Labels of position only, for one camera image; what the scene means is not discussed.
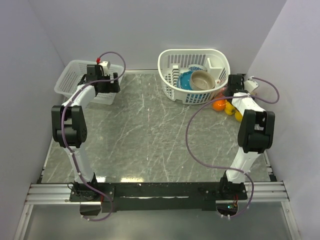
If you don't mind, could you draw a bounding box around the blue patterned white dish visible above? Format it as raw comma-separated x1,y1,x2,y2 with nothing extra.
188,64,208,72

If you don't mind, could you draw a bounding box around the fake yellow bell pepper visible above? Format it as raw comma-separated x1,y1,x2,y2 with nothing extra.
224,100,237,116

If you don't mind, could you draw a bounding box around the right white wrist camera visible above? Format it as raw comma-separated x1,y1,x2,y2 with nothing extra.
244,76,259,96

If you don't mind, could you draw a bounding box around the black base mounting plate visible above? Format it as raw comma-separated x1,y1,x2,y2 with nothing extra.
69,182,248,213

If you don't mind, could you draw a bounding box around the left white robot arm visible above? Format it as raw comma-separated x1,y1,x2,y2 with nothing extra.
51,61,120,201

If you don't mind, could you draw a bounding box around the white dish rack basket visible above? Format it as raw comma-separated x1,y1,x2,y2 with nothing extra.
157,48,231,105

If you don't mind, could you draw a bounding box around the aluminium frame rail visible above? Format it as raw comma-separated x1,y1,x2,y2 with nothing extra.
24,182,290,205

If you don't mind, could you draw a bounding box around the clear zip top bag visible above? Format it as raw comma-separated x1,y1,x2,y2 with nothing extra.
212,85,245,122

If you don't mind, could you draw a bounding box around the beige ceramic bowl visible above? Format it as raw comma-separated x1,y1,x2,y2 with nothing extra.
189,70,216,91

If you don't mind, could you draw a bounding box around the white perforated tray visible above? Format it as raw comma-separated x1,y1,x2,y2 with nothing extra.
54,60,116,105

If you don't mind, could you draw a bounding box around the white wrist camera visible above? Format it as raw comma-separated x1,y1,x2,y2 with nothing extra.
96,57,111,76
244,76,259,96

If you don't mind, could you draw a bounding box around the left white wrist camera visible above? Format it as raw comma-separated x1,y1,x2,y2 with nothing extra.
96,57,111,76

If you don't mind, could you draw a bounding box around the fake orange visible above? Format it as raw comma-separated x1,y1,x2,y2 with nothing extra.
212,99,226,112

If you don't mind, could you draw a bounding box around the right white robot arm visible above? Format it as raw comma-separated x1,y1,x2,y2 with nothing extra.
218,74,275,199

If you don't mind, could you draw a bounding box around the blue ceramic plate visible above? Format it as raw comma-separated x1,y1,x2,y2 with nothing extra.
176,71,193,91

